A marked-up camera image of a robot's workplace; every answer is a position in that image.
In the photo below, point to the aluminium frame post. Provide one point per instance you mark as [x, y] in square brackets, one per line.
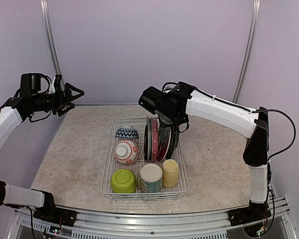
[49, 35]
[248, 49]

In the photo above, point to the teal red flower plate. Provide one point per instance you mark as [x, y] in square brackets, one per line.
[147, 140]

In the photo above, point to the lime green bowl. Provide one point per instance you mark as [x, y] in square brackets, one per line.
[123, 181]

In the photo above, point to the pale yellow cup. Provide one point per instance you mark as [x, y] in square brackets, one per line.
[170, 170]

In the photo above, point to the teal floral mug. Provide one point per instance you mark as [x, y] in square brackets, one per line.
[150, 178]

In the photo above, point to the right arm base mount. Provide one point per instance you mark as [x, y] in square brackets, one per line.
[246, 215]

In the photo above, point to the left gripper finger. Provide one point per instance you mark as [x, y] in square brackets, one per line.
[65, 109]
[72, 93]

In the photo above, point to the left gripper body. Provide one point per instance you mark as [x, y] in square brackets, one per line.
[54, 103]

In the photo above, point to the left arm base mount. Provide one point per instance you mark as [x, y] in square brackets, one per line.
[60, 216]

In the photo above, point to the left aluminium frame post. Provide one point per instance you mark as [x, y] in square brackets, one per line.
[49, 35]

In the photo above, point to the pink polka dot plate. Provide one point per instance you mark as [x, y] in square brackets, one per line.
[154, 139]

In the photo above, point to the front aluminium rail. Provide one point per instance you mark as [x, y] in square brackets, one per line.
[203, 225]

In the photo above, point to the blue white patterned bowl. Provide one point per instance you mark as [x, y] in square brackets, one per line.
[127, 132]

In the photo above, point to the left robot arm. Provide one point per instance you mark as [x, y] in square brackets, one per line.
[15, 111]

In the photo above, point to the right aluminium frame post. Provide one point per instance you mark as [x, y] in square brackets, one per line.
[248, 49]

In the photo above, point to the red teal floral plate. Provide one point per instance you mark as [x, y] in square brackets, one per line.
[166, 143]

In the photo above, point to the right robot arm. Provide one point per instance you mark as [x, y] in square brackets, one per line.
[175, 105]

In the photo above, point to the black rimmed beige plate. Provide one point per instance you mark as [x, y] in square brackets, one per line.
[174, 144]

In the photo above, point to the white red patterned bowl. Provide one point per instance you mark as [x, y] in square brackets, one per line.
[126, 152]

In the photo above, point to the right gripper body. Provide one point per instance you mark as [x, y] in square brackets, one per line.
[166, 121]

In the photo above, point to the white wire dish rack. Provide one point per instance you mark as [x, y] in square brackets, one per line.
[112, 165]

